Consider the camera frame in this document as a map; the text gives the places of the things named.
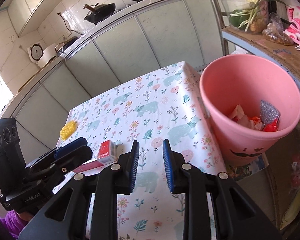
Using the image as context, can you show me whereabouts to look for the red white carton box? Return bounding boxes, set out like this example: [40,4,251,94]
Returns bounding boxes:
[73,140,117,173]

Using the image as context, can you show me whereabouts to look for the red plastic wrapper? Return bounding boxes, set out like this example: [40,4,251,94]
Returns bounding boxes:
[248,116,279,132]

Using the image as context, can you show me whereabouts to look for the pink white snack bag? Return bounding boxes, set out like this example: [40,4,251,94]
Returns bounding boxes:
[228,105,255,129]

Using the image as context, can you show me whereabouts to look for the silver mesh scouring cloth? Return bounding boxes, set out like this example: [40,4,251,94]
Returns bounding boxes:
[260,100,280,125]

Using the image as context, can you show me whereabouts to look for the purple sleeve forearm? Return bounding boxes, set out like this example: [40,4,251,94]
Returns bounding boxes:
[0,210,33,239]

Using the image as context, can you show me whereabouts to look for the kitchen counter cabinets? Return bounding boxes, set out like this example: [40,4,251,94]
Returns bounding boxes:
[2,0,223,162]

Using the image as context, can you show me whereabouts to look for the flat yellow foam net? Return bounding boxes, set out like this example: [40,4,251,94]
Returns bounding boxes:
[59,120,77,141]

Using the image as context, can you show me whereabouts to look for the white rice cooker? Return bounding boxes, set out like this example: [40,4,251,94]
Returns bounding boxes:
[27,43,57,68]

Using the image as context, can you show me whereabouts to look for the floral bear tablecloth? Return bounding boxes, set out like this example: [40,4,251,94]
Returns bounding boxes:
[68,62,225,239]

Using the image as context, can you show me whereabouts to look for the induction cooker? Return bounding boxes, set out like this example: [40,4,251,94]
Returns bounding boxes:
[55,36,78,56]

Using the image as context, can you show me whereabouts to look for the pink plastic bucket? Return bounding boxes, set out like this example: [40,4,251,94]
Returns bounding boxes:
[199,54,300,166]

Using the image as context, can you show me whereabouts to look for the black wok with lid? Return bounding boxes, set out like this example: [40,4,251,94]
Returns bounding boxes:
[83,3,116,25]

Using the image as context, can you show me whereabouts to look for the metal storage rack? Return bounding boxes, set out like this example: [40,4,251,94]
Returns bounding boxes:
[210,0,300,90]

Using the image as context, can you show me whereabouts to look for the bag of brown food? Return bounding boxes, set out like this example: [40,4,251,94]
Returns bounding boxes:
[262,12,294,46]

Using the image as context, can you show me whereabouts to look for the pink polka dot cloth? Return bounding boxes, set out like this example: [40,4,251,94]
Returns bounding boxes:
[284,5,300,45]

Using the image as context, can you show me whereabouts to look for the green onions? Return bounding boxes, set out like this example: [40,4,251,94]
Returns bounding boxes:
[229,0,288,34]

